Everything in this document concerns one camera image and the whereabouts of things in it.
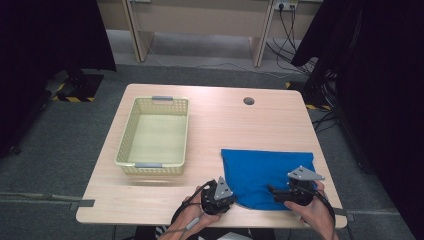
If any tangle of black cables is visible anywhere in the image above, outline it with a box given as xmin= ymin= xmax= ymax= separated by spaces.
xmin=311 ymin=74 xmax=339 ymax=134

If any blue t-shirt with white print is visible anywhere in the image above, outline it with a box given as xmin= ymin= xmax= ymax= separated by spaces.
xmin=220 ymin=148 xmax=317 ymax=212

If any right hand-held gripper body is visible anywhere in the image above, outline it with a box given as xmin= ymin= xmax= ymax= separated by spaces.
xmin=283 ymin=165 xmax=326 ymax=207

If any yellow black striped tape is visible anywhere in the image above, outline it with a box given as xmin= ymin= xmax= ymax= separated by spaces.
xmin=285 ymin=81 xmax=333 ymax=111

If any person's left hand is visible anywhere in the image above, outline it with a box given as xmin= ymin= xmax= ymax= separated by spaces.
xmin=179 ymin=195 xmax=223 ymax=232

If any bundle of black cables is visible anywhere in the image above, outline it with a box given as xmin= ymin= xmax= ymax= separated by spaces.
xmin=265 ymin=4 xmax=321 ymax=76

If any white wall socket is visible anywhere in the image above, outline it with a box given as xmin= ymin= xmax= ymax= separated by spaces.
xmin=273 ymin=0 xmax=299 ymax=10

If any thin white cable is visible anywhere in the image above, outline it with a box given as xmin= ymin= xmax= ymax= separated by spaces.
xmin=148 ymin=46 xmax=291 ymax=79

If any pale green plastic basket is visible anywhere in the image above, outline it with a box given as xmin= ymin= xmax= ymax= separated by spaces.
xmin=114 ymin=95 xmax=190 ymax=177

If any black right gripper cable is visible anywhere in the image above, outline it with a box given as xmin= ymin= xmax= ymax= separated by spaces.
xmin=309 ymin=190 xmax=336 ymax=229

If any black stand base striped tape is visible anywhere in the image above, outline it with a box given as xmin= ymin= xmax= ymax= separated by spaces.
xmin=46 ymin=68 xmax=104 ymax=103

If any black curtain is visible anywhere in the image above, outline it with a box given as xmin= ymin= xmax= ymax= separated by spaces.
xmin=0 ymin=0 xmax=118 ymax=158
xmin=291 ymin=0 xmax=424 ymax=240

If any person's right hand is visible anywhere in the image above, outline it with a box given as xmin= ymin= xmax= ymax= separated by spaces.
xmin=283 ymin=189 xmax=335 ymax=232

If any long grey tape strip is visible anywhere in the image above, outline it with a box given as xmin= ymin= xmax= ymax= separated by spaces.
xmin=0 ymin=192 xmax=96 ymax=211

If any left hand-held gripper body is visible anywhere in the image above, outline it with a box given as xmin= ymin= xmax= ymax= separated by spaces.
xmin=200 ymin=176 xmax=234 ymax=215

